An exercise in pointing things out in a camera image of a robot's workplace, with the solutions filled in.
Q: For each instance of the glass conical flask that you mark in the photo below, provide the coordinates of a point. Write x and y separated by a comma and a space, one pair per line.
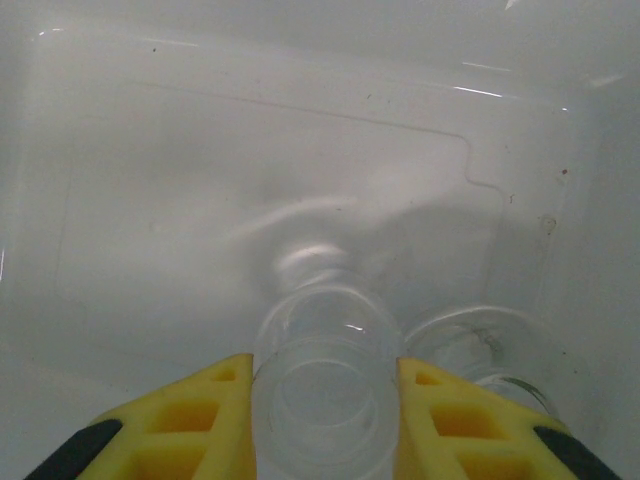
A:
325, 390

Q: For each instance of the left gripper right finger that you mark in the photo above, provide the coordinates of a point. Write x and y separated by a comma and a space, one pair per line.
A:
465, 425

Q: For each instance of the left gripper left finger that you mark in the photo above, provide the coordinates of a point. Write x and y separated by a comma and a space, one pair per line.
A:
165, 425

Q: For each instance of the white plastic storage box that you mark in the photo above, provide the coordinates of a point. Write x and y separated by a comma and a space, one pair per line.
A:
200, 150

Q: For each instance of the small glass beaker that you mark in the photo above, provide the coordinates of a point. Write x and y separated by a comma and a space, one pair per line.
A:
475, 345

